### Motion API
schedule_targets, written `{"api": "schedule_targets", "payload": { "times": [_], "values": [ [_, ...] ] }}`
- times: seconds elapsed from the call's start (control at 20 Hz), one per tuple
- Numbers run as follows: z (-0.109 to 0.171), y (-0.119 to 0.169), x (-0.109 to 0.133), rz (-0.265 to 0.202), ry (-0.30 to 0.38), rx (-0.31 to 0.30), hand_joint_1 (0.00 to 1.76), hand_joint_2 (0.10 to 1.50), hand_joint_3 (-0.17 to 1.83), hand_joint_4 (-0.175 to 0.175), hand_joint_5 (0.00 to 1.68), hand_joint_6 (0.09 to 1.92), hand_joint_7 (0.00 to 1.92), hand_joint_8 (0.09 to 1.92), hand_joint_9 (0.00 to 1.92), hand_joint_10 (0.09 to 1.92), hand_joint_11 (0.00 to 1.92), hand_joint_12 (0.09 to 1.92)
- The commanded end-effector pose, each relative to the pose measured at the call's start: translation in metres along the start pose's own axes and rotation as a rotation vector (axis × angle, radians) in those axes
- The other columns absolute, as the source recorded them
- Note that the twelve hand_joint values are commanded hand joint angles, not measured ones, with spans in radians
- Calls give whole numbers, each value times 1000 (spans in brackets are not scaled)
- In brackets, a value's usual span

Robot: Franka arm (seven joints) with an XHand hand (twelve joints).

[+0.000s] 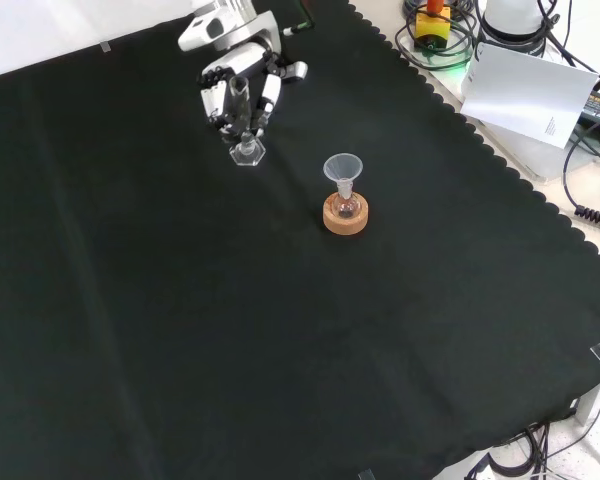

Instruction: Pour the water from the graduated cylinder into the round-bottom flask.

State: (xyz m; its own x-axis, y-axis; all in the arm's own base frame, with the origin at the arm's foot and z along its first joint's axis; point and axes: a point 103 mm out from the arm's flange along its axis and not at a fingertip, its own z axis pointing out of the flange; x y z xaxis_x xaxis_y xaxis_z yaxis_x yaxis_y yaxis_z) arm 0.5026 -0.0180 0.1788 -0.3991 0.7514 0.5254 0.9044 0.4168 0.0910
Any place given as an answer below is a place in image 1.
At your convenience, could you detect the clear glass graduated cylinder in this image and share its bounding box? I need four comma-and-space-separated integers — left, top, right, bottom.
228, 75, 268, 168

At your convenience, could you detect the yellow stop button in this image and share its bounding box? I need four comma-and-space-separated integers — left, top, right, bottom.
413, 0, 452, 54

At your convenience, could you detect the black stop button cable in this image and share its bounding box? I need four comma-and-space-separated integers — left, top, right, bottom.
394, 0, 481, 71

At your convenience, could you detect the clear plastic funnel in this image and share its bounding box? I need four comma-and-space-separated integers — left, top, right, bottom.
322, 154, 365, 195

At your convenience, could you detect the cork ring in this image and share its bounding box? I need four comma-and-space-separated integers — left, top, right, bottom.
322, 192, 370, 238

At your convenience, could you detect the green cable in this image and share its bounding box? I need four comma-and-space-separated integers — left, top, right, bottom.
282, 0, 316, 36

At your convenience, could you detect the coiled black cable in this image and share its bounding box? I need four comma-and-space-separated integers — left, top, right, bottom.
562, 124, 600, 229

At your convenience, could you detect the black floor cable bundle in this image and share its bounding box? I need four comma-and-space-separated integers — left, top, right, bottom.
463, 418, 600, 480

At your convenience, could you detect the clear round-bottom flask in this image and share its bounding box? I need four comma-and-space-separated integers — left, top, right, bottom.
329, 182, 360, 220

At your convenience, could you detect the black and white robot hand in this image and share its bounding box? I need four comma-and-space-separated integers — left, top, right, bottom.
198, 40, 310, 146

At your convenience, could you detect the black cloth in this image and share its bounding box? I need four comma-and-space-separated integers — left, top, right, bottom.
0, 0, 600, 480

